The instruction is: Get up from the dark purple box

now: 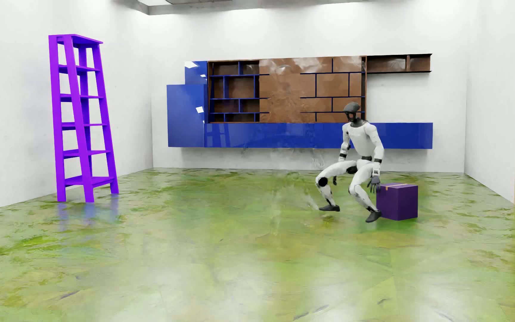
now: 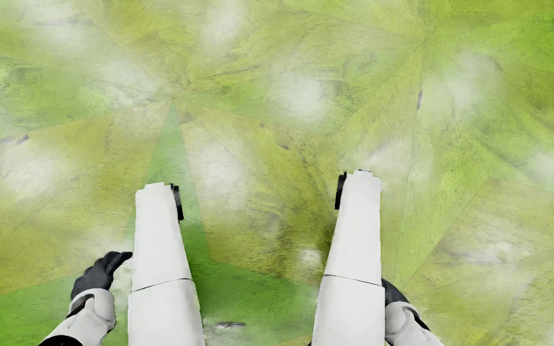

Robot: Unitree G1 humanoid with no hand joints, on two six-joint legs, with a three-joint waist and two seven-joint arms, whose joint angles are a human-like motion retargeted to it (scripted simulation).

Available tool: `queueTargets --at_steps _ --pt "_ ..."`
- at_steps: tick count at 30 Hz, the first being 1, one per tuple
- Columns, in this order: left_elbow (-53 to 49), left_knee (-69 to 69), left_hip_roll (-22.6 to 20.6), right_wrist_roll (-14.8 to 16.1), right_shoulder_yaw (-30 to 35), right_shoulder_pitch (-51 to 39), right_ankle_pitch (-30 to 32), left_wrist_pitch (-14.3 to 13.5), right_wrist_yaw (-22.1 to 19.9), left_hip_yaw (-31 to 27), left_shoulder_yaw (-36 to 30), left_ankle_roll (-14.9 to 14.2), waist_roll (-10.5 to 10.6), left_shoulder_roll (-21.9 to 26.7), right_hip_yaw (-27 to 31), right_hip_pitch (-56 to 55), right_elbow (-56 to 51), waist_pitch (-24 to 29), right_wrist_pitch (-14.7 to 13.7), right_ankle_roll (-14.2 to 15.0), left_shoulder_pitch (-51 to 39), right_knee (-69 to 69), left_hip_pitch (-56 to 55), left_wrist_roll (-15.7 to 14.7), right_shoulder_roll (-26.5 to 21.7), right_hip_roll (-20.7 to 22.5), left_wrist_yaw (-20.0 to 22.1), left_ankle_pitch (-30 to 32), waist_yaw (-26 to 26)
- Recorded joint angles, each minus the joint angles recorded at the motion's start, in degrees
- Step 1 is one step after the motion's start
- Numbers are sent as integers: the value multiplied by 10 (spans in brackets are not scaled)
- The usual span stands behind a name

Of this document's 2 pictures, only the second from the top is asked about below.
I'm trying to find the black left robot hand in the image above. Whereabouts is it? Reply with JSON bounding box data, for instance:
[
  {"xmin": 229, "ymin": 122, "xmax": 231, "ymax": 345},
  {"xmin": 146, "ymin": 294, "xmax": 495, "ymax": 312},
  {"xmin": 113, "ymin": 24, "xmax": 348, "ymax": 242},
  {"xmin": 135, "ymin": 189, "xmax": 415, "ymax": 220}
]
[{"xmin": 70, "ymin": 251, "xmax": 134, "ymax": 301}]

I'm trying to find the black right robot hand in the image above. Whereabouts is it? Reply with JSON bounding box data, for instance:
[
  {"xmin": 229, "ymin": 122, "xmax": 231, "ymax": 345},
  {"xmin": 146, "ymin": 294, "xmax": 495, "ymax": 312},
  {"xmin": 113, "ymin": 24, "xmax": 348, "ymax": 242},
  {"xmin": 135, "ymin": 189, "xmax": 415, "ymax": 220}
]
[{"xmin": 381, "ymin": 278, "xmax": 409, "ymax": 308}]

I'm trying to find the white right robot leg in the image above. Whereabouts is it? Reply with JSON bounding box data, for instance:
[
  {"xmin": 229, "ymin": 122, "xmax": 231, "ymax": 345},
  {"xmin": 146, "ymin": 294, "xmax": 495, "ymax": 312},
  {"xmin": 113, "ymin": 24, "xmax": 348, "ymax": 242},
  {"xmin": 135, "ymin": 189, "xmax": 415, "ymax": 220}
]
[{"xmin": 311, "ymin": 169, "xmax": 386, "ymax": 346}]

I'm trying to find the white robot leg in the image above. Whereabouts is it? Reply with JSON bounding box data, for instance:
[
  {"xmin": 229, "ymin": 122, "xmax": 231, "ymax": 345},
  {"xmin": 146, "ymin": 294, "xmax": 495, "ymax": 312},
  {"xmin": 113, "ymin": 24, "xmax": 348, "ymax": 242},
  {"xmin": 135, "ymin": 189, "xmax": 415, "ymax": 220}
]
[
  {"xmin": 311, "ymin": 169, "xmax": 386, "ymax": 346},
  {"xmin": 127, "ymin": 182, "xmax": 206, "ymax": 346}
]

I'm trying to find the white left robot leg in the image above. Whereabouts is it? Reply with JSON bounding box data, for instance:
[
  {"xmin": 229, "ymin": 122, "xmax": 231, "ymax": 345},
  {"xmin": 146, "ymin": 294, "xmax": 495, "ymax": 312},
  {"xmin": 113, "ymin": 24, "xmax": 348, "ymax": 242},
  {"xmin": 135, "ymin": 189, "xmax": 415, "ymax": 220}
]
[{"xmin": 127, "ymin": 182, "xmax": 206, "ymax": 346}]

